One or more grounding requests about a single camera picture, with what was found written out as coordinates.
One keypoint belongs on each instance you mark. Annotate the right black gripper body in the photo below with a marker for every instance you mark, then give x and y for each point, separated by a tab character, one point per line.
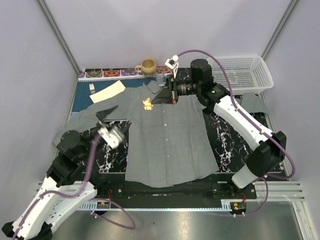
174	84

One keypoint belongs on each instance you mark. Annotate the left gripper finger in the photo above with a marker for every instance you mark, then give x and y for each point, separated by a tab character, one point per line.
125	130
102	115

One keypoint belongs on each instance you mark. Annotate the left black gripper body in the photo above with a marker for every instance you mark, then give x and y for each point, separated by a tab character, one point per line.
101	125

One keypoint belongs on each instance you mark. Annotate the grey button shirt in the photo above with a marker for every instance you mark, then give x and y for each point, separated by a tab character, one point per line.
167	145

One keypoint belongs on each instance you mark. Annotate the orange brooch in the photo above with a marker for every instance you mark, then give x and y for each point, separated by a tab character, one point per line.
147	104

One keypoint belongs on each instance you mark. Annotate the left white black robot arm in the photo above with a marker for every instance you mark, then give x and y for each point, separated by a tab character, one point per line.
69	181

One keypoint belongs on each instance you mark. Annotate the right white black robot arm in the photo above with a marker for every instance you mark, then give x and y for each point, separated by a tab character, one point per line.
267	147

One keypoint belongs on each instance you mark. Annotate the small clear glass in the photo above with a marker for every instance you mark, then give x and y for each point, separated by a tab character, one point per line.
159	74

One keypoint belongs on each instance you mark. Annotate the beige square plate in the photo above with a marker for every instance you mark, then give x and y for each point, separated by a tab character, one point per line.
108	92

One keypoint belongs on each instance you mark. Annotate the silver fork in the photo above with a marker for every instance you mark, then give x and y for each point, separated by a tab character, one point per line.
92	88

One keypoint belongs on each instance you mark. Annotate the tan ceramic mug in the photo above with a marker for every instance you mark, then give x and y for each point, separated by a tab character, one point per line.
146	68

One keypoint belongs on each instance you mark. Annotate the blue patterned placemat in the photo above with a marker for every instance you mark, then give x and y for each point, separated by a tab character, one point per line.
103	78

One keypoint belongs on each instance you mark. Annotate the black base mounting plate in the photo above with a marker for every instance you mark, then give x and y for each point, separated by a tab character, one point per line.
205	193

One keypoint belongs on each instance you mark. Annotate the white plastic mesh basket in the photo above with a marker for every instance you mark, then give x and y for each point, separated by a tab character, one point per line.
247	73

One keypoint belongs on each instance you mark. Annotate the black marble pattern mat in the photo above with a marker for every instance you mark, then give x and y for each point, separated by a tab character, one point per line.
230	149

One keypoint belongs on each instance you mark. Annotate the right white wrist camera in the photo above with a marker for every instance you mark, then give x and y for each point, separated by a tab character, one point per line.
173	64

